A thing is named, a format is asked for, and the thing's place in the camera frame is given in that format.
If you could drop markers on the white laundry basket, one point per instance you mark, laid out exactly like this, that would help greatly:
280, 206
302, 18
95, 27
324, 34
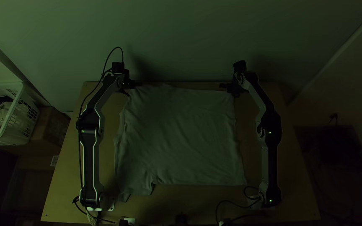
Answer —
17, 116

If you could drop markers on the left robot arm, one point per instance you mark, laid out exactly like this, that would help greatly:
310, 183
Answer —
90, 147

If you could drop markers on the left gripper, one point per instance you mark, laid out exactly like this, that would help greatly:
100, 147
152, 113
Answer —
126, 82

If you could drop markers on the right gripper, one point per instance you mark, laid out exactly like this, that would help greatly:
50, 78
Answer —
233, 88

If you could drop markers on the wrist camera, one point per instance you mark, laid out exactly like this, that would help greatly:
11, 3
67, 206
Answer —
239, 66
117, 67

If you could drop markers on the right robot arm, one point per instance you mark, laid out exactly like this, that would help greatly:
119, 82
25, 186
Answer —
270, 147

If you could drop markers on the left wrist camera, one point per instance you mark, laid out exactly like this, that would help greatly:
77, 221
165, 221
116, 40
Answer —
117, 67

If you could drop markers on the cardboard box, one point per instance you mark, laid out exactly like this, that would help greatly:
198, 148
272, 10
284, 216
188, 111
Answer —
51, 125

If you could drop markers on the grey t-shirt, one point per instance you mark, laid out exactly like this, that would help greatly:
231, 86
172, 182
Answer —
178, 135

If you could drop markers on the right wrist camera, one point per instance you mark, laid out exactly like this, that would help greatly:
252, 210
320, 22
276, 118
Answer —
239, 66

